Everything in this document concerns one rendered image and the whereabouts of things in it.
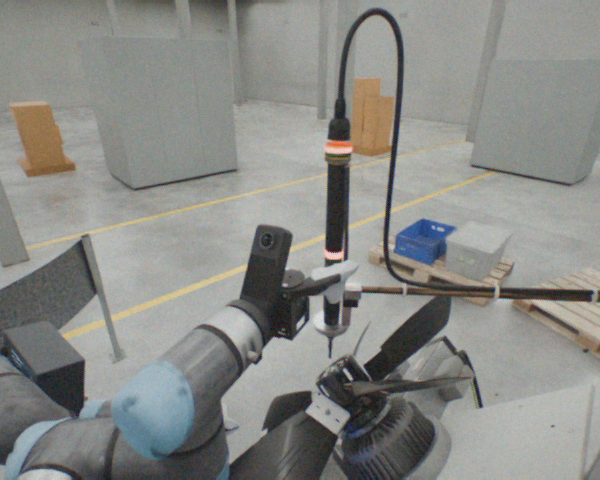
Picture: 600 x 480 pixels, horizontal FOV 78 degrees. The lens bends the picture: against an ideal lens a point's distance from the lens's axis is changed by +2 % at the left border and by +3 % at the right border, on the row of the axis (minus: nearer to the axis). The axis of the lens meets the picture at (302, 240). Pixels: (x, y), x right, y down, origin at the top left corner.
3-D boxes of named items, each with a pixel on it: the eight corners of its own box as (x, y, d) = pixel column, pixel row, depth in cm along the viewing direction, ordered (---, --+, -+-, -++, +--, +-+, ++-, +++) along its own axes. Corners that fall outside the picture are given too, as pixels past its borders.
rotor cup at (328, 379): (393, 384, 95) (362, 342, 97) (378, 417, 83) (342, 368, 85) (352, 406, 102) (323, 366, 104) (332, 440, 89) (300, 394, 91)
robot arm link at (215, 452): (147, 452, 47) (130, 390, 42) (236, 448, 48) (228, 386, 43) (123, 522, 40) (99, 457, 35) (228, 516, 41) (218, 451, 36)
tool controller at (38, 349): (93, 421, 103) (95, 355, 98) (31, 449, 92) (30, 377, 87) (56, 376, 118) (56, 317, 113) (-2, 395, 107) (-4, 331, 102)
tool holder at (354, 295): (357, 316, 78) (360, 276, 74) (359, 338, 71) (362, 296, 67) (314, 314, 78) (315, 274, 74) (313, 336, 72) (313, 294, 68)
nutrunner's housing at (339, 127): (339, 329, 78) (352, 97, 58) (340, 342, 74) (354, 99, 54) (321, 328, 78) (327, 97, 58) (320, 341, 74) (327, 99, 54)
